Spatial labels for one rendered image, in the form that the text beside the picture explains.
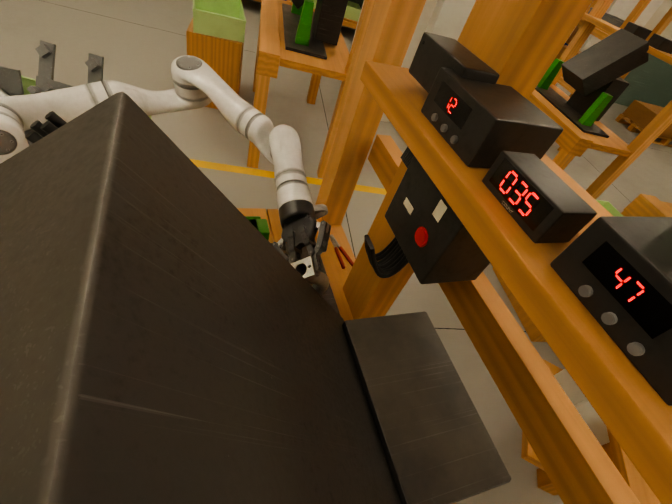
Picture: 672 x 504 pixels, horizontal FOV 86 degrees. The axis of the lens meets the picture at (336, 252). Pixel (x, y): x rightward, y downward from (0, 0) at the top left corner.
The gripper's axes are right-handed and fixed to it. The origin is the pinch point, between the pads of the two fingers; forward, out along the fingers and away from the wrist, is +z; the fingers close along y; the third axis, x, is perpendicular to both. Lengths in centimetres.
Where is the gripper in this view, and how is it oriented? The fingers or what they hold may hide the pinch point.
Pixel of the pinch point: (307, 269)
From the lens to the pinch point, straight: 71.5
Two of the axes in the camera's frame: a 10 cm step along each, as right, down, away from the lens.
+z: 2.0, 8.9, -4.0
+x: 4.4, 2.8, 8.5
